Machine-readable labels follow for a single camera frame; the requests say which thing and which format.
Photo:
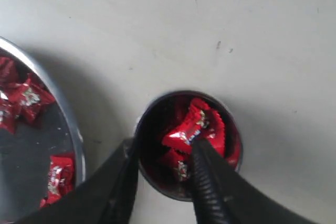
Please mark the red candy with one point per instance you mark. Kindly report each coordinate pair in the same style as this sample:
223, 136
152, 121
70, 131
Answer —
9, 114
30, 96
61, 179
177, 163
200, 121

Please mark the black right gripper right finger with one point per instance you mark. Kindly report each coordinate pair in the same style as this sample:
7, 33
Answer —
221, 195

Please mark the steel cup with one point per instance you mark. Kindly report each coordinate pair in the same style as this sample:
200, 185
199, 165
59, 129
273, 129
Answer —
161, 116

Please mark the red candy in cup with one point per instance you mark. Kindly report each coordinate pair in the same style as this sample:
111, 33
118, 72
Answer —
177, 163

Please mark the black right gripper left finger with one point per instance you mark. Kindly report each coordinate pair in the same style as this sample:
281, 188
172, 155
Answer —
108, 196

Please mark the round steel plate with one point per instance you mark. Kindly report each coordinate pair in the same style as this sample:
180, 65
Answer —
25, 155

